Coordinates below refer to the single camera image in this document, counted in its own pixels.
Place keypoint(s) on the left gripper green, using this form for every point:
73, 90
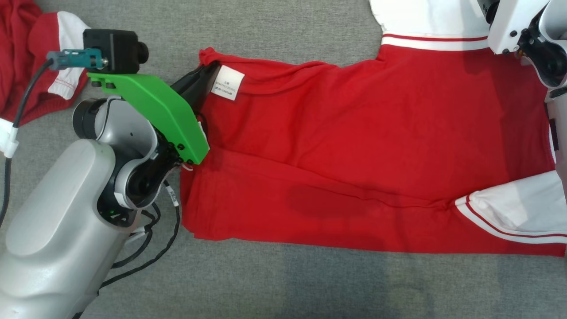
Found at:
155, 106

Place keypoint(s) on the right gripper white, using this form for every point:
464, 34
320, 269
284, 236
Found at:
509, 22

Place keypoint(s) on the red shirt white sleeves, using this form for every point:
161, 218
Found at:
354, 155

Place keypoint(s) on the red shorts white trim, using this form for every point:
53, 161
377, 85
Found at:
17, 44

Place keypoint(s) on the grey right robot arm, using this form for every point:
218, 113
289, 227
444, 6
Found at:
553, 57

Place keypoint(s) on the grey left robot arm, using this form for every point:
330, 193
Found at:
57, 221

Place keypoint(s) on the grey fabric sofa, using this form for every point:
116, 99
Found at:
283, 283

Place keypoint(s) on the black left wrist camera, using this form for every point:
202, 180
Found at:
113, 48

